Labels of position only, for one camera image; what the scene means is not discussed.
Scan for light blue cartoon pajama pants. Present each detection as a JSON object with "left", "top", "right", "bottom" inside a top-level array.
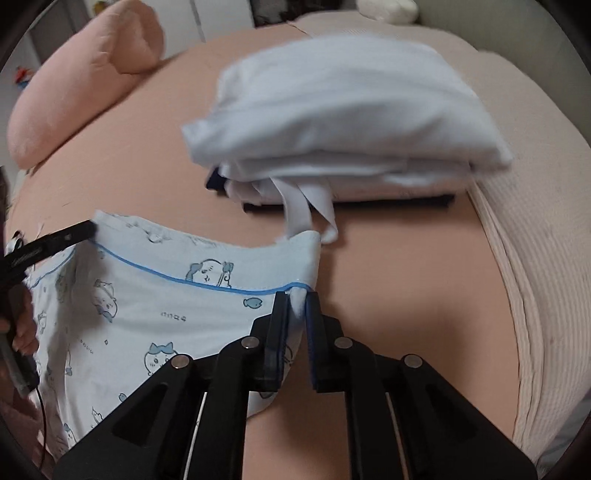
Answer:
[{"left": 27, "top": 211, "right": 321, "bottom": 457}]

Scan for folded white clothes stack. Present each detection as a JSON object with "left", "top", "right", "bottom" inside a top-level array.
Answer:
[{"left": 182, "top": 34, "right": 513, "bottom": 243}]

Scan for person left hand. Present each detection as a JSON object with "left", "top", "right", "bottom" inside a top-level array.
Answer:
[{"left": 1, "top": 284, "right": 39, "bottom": 356}]

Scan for pink round bed sheet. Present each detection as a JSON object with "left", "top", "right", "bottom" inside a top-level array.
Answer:
[{"left": 8, "top": 25, "right": 519, "bottom": 479}]

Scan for rolled pink quilt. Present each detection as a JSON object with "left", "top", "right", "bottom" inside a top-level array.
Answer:
[{"left": 7, "top": 1, "right": 164, "bottom": 170}]

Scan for folded navy garment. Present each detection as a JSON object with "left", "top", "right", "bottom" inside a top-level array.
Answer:
[{"left": 205, "top": 167, "right": 456, "bottom": 211}]

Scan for white plush toy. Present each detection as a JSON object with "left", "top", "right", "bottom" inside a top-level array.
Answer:
[{"left": 356, "top": 0, "right": 419, "bottom": 25}]

